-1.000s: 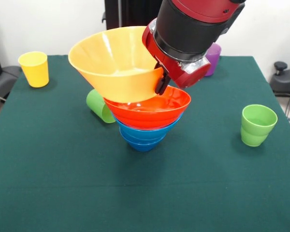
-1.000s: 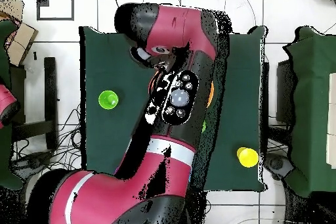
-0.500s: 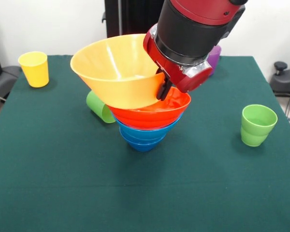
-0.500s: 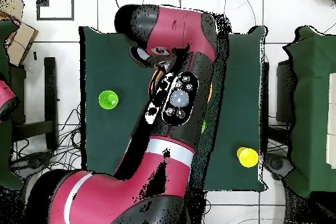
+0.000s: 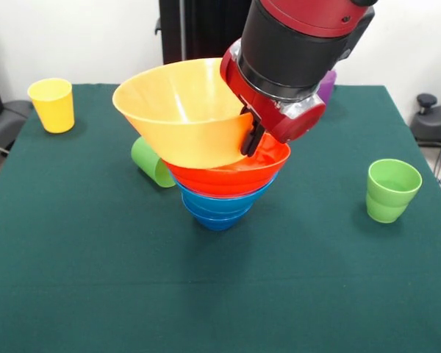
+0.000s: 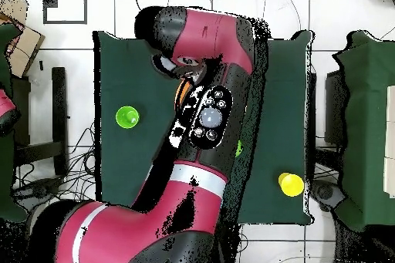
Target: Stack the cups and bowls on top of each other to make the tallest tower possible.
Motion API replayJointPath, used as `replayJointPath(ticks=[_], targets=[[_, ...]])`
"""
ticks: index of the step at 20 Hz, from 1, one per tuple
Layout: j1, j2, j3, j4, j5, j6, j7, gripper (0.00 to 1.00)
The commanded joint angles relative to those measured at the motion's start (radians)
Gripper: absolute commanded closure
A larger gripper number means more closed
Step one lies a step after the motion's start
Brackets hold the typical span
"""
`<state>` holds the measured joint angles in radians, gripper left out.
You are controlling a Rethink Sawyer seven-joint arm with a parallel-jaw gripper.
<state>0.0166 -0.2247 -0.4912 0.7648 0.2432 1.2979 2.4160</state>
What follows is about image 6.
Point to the black square floor frame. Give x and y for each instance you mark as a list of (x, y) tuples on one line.
[(64, 22)]

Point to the yellow cup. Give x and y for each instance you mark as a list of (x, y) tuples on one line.
[(291, 186)]

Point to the large yellow-orange bowl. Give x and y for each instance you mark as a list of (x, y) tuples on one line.
[(181, 91)]

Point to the grey black stand base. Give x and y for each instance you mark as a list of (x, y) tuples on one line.
[(40, 189), (325, 192)]

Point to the smooth green cup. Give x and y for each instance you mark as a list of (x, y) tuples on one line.
[(238, 149)]

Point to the white boxes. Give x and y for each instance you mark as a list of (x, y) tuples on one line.
[(391, 139)]

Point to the cardboard box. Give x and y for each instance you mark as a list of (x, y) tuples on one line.
[(23, 50)]

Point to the black stand frame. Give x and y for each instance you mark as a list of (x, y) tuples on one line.
[(311, 121), (59, 105)]

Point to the ridged green cup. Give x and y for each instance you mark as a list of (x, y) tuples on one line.
[(124, 116)]

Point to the dark green tablecloth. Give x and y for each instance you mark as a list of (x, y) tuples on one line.
[(129, 68)]

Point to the black equipment cabinet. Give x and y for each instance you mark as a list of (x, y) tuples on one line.
[(334, 111)]

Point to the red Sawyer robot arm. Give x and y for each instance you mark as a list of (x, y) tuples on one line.
[(139, 232)]

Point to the green cloth side table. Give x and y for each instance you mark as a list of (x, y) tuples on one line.
[(367, 121), (4, 167)]

